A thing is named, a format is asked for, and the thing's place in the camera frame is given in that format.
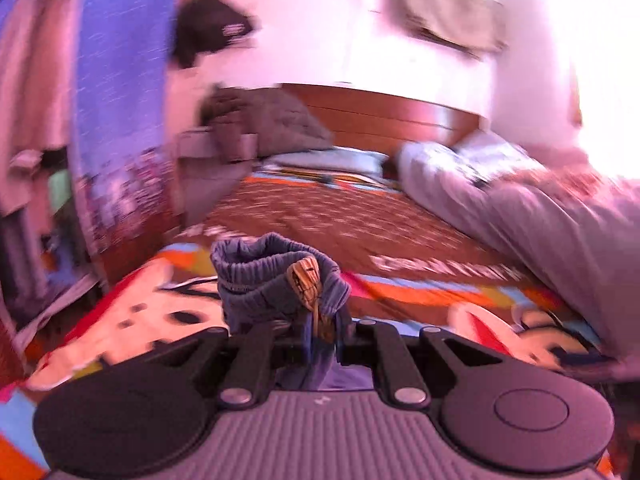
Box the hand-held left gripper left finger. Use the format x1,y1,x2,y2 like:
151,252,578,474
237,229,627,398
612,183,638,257
150,322,312,407

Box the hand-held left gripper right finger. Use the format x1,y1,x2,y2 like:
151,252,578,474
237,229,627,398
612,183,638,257
340,320,506,407

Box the blue car print pants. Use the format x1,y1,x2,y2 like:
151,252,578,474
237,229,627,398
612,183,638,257
210,232,375,392

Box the colourful printed bed sheet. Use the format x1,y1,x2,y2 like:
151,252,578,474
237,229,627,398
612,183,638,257
0,167,618,480

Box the light blue pillow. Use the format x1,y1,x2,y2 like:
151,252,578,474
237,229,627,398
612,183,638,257
264,147,387,182

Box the white nightstand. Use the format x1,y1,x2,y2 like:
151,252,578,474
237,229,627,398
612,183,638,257
177,127,262,223

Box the lilac duvet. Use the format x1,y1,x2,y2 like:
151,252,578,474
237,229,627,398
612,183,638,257
397,140,640,363

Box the dark quilted jacket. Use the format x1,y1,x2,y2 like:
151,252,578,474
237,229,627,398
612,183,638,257
200,85,335,162

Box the wooden headboard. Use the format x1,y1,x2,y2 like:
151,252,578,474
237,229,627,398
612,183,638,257
280,82,491,161

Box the white pillow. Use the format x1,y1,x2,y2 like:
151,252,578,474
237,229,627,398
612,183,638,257
456,130,532,182

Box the floral blanket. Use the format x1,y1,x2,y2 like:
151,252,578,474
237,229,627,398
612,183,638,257
505,164,640,203

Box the black hanging bag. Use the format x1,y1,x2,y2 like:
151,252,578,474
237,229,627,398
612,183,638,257
169,0,262,69

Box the beige hanging cloth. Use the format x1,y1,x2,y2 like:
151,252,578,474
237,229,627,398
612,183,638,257
390,0,507,61

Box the pink fleece coat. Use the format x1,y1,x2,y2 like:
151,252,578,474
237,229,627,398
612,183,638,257
0,0,76,213

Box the framed wall picture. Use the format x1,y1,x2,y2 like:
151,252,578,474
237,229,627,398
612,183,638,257
569,67,587,128

